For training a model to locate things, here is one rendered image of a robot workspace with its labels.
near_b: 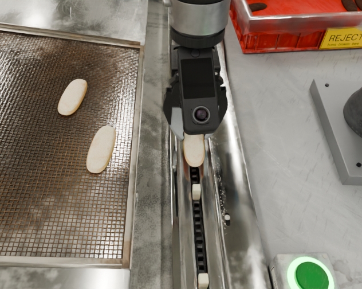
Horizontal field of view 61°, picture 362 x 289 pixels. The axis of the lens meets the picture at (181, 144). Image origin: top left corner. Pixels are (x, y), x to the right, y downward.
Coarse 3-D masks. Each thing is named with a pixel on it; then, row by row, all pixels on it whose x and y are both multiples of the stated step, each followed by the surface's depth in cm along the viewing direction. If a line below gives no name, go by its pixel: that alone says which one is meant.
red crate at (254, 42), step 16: (256, 0) 98; (272, 0) 98; (288, 0) 98; (304, 0) 98; (320, 0) 98; (336, 0) 98; (240, 32) 84; (256, 32) 76; (320, 32) 78; (256, 48) 79; (272, 48) 80; (288, 48) 80; (304, 48) 80; (352, 48) 82
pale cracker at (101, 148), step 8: (104, 128) 53; (112, 128) 53; (96, 136) 51; (104, 136) 51; (112, 136) 52; (96, 144) 50; (104, 144) 50; (112, 144) 51; (88, 152) 50; (96, 152) 49; (104, 152) 49; (112, 152) 50; (88, 160) 48; (96, 160) 48; (104, 160) 49; (88, 168) 48; (96, 168) 48; (104, 168) 48
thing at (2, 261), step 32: (32, 32) 67; (64, 32) 68; (0, 64) 59; (32, 64) 61; (96, 64) 64; (128, 64) 66; (32, 128) 51; (64, 160) 48; (128, 192) 47; (0, 224) 41; (128, 224) 43; (0, 256) 38; (32, 256) 39; (128, 256) 41
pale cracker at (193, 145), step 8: (184, 136) 55; (192, 136) 55; (200, 136) 55; (184, 144) 54; (192, 144) 53; (200, 144) 54; (184, 152) 53; (192, 152) 52; (200, 152) 53; (192, 160) 52; (200, 160) 52
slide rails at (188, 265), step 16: (176, 144) 58; (208, 160) 55; (208, 176) 53; (208, 192) 51; (208, 208) 49; (192, 224) 48; (208, 224) 48; (192, 240) 46; (208, 240) 46; (192, 256) 45; (208, 256) 45; (192, 272) 43; (208, 272) 43; (192, 288) 42; (224, 288) 42
